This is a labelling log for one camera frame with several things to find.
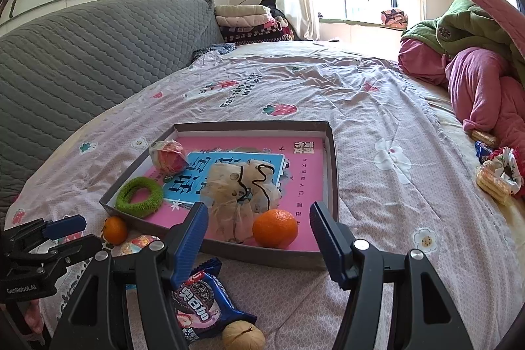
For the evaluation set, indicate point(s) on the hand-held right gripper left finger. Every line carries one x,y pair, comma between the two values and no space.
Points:
190,243

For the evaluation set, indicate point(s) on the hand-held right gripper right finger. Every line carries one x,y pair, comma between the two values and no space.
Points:
328,247

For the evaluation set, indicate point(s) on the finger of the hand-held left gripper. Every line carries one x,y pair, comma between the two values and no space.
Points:
63,226
78,249

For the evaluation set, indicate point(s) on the small orange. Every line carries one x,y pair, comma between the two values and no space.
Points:
115,231

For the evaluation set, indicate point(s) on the blue egg toy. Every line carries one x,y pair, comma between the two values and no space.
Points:
137,246

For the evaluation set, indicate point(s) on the large orange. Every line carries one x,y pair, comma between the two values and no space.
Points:
275,229

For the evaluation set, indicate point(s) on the shallow grey cardboard box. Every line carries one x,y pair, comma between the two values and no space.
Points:
333,186

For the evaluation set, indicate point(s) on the blue cookie packet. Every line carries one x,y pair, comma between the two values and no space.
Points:
205,305

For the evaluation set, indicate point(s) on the green fluffy scrunchie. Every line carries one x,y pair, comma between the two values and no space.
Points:
123,202

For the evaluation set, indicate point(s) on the red egg toy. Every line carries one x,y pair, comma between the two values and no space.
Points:
170,159

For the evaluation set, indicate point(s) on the walnut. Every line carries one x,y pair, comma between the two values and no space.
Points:
243,337

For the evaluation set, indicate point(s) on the grey quilted headboard cover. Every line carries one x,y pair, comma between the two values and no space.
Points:
94,63

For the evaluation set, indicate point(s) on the small blue snack packet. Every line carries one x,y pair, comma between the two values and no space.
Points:
484,152

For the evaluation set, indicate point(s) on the small biscuit roll packet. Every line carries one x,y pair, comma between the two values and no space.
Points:
483,136

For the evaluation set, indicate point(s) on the blue patterned cloth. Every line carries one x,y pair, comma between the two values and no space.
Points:
213,50

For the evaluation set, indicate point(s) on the dark checkered folded blanket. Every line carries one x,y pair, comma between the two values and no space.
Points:
254,33

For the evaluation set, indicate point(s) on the pink fleece blanket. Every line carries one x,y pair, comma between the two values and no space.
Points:
480,87

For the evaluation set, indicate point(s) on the cream folded blanket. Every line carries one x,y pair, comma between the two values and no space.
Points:
242,13

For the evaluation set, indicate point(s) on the patterned bag on windowsill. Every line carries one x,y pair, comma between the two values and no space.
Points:
393,17

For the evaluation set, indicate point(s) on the green garment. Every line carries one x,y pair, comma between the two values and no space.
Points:
475,30

